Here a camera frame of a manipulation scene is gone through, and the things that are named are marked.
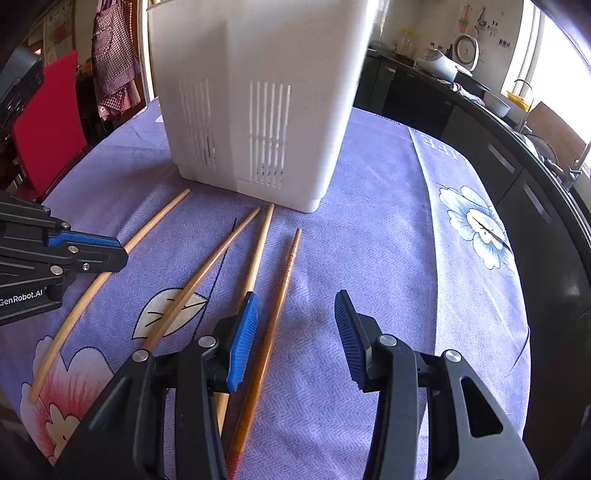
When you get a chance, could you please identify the white rice cooker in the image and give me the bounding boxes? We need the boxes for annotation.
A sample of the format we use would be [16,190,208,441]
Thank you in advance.
[414,34,477,80]

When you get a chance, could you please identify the light wooden chopstick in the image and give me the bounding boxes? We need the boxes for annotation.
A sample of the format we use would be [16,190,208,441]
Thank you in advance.
[215,203,276,435]
[28,188,192,402]
[140,207,261,352]

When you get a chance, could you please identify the dark sink base cabinets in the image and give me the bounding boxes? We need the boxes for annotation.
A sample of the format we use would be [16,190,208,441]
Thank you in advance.
[355,50,591,305]

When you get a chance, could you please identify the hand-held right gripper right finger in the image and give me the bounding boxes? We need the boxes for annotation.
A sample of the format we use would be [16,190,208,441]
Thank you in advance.
[335,290,541,480]

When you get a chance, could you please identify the wall-hung kitchen tools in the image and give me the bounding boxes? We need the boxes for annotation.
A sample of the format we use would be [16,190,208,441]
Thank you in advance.
[456,4,514,48]

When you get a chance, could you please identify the tall steel faucet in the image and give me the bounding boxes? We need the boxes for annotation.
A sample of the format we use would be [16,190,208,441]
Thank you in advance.
[564,137,591,186]

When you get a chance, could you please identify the white plastic utensil holder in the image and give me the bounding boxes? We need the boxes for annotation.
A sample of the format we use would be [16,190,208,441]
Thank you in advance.
[147,0,370,214]

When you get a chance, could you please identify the crumpled dish cloth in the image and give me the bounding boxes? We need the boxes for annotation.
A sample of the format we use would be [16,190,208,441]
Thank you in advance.
[444,78,482,101]

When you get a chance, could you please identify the black inner cooking pot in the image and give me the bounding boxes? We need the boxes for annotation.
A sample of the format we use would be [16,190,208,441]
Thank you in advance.
[465,76,491,99]

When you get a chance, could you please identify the pale bowl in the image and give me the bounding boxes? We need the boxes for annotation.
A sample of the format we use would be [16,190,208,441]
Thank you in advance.
[481,90,512,117]

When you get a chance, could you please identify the checked apron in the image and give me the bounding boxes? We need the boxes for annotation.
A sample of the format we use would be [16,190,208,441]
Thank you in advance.
[90,0,142,122]

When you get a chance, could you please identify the kitchen window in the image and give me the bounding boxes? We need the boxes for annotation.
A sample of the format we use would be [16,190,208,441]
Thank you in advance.
[516,0,591,145]

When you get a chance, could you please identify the red chair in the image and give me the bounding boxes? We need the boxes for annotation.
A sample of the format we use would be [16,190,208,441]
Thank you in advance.
[11,50,89,202]

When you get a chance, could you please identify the small curved faucet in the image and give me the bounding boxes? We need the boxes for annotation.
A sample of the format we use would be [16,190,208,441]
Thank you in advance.
[512,79,537,131]

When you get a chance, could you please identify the dark pan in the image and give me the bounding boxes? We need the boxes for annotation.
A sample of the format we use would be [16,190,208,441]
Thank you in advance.
[525,133,560,168]

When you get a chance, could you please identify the brown red-ended chopstick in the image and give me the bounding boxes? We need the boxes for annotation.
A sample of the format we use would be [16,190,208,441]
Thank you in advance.
[225,228,303,479]

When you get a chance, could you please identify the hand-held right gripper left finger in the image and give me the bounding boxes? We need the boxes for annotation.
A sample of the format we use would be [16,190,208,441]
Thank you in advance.
[53,291,260,480]

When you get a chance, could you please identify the purple floral tablecloth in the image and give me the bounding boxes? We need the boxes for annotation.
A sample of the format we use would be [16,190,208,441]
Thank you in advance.
[0,98,533,480]

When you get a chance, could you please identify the wooden cutting board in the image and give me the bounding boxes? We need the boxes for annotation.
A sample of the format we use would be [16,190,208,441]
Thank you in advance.
[525,101,585,156]

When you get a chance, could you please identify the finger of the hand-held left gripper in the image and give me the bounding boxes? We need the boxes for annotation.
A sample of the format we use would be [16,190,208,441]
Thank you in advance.
[0,241,130,302]
[0,191,124,252]

